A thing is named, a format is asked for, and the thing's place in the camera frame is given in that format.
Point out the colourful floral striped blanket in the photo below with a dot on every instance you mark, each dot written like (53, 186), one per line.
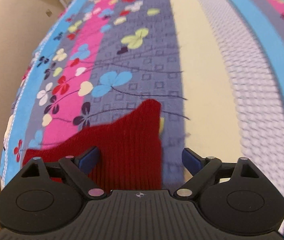
(216, 67)

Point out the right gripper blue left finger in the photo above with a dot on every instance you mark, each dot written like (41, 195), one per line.
(76, 170)

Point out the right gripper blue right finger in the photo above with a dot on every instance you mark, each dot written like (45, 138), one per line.
(203, 171)

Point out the red knit sweater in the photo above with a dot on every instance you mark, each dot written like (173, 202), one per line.
(130, 150)

